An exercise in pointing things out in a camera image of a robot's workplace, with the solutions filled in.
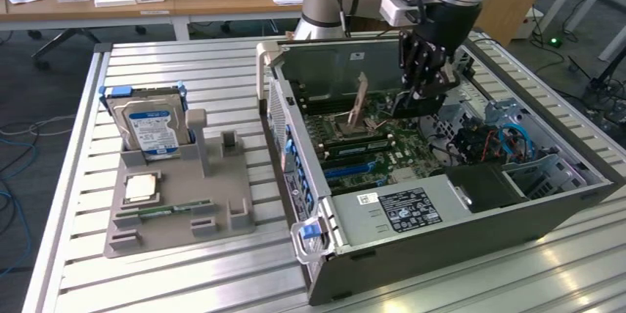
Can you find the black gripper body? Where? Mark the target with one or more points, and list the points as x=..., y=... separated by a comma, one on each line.
x=450, y=23

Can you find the white box red dot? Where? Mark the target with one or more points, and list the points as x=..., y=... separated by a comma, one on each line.
x=530, y=23

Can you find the black adapter green light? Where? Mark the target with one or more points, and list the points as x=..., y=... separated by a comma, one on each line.
x=554, y=41

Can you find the black tripod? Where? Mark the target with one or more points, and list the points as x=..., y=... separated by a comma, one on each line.
x=606, y=71

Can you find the green motherboard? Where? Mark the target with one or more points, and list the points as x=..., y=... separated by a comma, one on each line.
x=415, y=151

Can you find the CPU socket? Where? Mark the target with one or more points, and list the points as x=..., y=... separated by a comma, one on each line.
x=339, y=129

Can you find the green RAM stick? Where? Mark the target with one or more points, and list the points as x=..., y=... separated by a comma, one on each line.
x=156, y=211
x=357, y=150

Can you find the silver chipset heatsink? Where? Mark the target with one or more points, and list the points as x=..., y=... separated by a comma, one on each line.
x=405, y=175

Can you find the blue long expansion slot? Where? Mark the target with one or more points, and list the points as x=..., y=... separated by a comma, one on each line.
x=353, y=171

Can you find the black plastic shroud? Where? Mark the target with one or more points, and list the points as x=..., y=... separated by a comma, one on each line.
x=483, y=188

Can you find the open metal disk bay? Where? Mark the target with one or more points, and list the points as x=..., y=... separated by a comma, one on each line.
x=553, y=177

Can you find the grey power supply unit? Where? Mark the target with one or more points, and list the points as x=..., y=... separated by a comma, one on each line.
x=353, y=217

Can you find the blue case release latch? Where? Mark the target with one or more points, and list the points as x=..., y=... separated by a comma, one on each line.
x=310, y=238

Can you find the open grey PC case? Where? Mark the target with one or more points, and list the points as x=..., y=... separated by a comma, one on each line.
x=439, y=265

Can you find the blue label hard disk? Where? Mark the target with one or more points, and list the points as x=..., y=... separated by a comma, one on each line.
x=147, y=126

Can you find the flat white box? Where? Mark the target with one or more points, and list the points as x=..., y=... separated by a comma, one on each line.
x=115, y=2

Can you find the blue disk caddy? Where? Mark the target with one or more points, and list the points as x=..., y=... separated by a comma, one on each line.
x=119, y=91

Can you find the silver CPU chip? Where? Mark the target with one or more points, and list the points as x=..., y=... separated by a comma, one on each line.
x=140, y=186

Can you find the grey parts rack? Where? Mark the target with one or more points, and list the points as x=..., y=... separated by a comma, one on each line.
x=171, y=232

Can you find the black chair base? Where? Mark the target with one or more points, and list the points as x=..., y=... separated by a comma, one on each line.
x=54, y=43

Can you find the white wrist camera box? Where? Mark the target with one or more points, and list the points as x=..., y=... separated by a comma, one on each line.
x=397, y=7

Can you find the white table frame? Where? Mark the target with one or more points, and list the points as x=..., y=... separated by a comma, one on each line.
x=613, y=45

